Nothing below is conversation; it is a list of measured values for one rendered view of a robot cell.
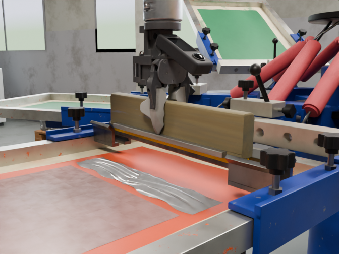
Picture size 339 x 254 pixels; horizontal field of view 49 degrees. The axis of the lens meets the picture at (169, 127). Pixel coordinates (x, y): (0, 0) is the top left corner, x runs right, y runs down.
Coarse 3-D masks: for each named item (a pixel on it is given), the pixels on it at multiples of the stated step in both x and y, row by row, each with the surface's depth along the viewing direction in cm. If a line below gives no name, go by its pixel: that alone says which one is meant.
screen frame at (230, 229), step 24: (24, 144) 82; (48, 144) 83; (72, 144) 87; (96, 144) 92; (120, 144) 97; (216, 216) 45; (240, 216) 45; (168, 240) 39; (192, 240) 39; (216, 240) 40; (240, 240) 43
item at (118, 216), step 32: (96, 192) 63; (128, 192) 63; (224, 192) 63; (0, 224) 51; (32, 224) 51; (64, 224) 51; (96, 224) 51; (128, 224) 51; (160, 224) 51; (192, 224) 51
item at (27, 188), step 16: (80, 160) 82; (112, 160) 82; (128, 160) 82; (144, 160) 82; (160, 160) 82; (176, 160) 82; (0, 176) 71; (16, 176) 71; (32, 176) 71; (48, 176) 71; (64, 176) 71; (80, 176) 71; (96, 176) 71; (0, 192) 63; (16, 192) 63; (32, 192) 63; (48, 192) 63; (64, 192) 63; (80, 192) 63; (0, 208) 56; (16, 208) 56
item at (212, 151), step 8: (120, 128) 81; (128, 128) 79; (136, 128) 78; (144, 136) 75; (152, 136) 73; (160, 136) 71; (168, 136) 71; (176, 144) 68; (184, 144) 66; (192, 144) 65; (200, 144) 65; (208, 152) 62; (216, 152) 61; (224, 152) 60
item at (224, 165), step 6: (120, 132) 86; (132, 138) 82; (138, 138) 80; (150, 144) 78; (156, 144) 76; (162, 144) 74; (168, 150) 74; (174, 150) 72; (180, 150) 71; (192, 156) 68; (198, 156) 67; (204, 156) 66; (210, 162) 65; (216, 162) 64; (222, 162) 63
